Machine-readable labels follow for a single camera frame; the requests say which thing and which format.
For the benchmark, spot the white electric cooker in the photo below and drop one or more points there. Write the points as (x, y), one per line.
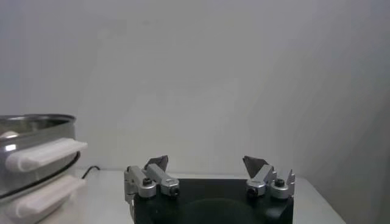
(42, 198)

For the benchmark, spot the stainless steel steamer basket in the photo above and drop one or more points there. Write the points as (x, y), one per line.
(39, 153)

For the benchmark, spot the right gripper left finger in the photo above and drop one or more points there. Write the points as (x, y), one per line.
(158, 178)

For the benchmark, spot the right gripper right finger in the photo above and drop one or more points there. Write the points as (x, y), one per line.
(263, 178)

